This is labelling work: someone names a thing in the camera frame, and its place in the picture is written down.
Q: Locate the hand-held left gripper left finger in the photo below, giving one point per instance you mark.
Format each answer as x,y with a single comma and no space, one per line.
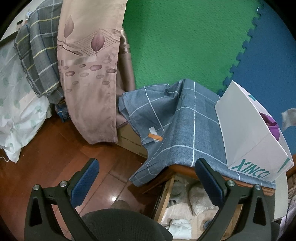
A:
84,183

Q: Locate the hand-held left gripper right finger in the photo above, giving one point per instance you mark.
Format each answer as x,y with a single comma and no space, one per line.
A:
209,183

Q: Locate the beige knit underwear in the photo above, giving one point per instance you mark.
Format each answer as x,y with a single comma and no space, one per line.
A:
201,201

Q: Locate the wooden drawer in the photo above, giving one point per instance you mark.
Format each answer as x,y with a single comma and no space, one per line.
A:
163,199

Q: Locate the white underwear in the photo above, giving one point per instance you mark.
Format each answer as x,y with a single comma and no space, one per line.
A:
180,229

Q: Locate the white cardboard box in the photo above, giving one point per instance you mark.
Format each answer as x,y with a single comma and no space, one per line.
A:
240,129

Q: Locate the purple underwear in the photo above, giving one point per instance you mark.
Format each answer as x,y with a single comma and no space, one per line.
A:
270,122

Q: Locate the light grey underwear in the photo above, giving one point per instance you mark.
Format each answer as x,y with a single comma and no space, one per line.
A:
289,118

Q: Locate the wooden nightstand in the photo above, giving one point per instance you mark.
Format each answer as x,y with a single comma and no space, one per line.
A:
182,168

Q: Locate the brown rounded object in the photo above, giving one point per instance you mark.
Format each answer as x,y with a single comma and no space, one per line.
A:
120,205

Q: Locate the blue checked cloth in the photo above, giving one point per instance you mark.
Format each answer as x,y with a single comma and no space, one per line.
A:
185,129

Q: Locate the brown cardboard box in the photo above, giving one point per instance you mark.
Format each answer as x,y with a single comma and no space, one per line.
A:
129,141

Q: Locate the blue printed packet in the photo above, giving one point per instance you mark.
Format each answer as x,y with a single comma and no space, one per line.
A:
62,113

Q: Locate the white panel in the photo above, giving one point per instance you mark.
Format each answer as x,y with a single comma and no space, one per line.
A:
281,199

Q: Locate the carved wooden furniture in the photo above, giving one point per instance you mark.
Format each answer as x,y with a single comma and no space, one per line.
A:
291,176

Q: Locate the white leaf-print bedding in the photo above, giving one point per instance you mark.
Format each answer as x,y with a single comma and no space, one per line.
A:
20,115

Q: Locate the beige leaf-print curtain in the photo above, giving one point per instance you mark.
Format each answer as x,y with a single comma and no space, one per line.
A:
87,81

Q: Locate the brown plain curtain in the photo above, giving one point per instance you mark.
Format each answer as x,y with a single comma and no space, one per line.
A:
126,69

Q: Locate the grey plaid blanket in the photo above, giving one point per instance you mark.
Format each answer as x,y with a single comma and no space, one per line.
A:
39,58

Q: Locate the blue foam mat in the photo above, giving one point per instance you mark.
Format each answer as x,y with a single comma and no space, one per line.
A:
272,64

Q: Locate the green foam mat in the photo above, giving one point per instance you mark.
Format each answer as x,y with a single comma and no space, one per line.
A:
185,41

